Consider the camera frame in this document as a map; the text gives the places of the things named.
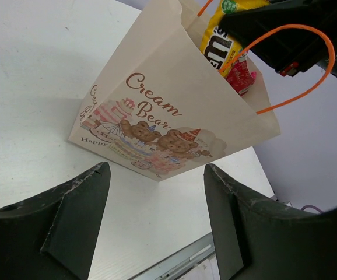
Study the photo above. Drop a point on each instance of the beige paper bag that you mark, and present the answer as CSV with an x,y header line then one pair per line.
x,y
159,108

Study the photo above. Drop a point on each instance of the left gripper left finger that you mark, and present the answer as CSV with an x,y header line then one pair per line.
x,y
53,234

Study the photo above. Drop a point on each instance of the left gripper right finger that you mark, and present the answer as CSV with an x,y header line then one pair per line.
x,y
256,237

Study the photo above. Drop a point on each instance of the pink candy packet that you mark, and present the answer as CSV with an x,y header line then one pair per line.
x,y
239,77

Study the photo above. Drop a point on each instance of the yellow m&m's packet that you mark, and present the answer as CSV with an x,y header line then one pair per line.
x,y
217,46

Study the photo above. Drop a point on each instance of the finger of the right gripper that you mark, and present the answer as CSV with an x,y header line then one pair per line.
x,y
288,51

